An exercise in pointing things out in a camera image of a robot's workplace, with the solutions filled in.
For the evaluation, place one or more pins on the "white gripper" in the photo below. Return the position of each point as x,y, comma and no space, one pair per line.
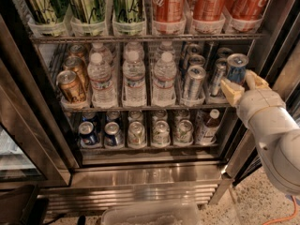
260,104

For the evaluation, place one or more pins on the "red bull can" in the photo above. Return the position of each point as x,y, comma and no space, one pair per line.
191,60
193,82
219,73
224,52
188,48
236,68

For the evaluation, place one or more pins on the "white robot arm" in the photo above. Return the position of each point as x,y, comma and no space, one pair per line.
280,159

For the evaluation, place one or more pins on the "right green soda can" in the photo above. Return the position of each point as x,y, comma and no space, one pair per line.
183,132

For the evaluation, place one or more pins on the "right Coca-Cola can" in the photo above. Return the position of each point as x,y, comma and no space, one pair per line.
248,10

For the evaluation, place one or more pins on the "coca-cola can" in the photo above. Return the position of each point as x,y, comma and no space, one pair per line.
248,10
168,11
208,10

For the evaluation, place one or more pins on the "middle Coca-Cola can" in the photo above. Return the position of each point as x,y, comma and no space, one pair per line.
208,10

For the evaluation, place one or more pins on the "middle green soda can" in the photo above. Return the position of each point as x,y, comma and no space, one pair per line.
161,134

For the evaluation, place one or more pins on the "left Coca-Cola can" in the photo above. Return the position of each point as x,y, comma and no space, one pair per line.
168,11

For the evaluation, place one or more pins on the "stainless steel fridge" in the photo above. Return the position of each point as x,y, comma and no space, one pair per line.
76,179

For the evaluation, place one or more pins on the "blue pepsi can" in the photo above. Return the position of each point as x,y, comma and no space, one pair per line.
88,133
113,135

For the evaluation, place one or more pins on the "right green LaCroix can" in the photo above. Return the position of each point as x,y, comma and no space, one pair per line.
128,11

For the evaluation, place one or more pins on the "green lacroix can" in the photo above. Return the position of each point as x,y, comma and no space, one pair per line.
88,11
128,11
47,11

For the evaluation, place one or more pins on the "left blue Pepsi can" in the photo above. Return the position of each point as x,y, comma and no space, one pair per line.
88,133

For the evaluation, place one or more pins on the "gold can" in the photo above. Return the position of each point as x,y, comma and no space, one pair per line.
70,86
77,65
78,50

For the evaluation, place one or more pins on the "rear gold can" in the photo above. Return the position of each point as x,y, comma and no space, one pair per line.
78,50

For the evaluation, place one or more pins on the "front gold can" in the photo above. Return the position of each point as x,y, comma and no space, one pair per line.
70,86

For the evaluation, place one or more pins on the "middle green LaCroix can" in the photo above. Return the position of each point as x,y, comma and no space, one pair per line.
88,11

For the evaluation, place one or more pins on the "left green LaCroix can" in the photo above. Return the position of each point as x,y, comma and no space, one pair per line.
47,11

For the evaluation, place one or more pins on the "brown juice bottle white cap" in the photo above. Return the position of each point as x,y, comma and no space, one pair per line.
208,127

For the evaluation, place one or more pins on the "front right water bottle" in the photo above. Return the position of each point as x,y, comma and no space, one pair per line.
164,74

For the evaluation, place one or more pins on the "water bottle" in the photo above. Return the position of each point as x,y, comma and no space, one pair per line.
133,46
165,46
134,85
103,50
101,79
164,74

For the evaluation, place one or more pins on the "rear right water bottle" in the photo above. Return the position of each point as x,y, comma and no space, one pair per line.
165,46

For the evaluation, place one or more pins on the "front middle water bottle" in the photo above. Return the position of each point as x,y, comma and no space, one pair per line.
134,85

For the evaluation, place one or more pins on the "rear middle water bottle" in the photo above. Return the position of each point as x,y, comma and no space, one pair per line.
133,46

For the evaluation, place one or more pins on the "front left water bottle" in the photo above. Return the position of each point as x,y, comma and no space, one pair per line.
101,79

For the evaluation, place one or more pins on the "clear plastic bin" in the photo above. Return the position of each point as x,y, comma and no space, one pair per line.
153,213

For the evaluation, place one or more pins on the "rear left water bottle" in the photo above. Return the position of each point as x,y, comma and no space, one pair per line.
103,50

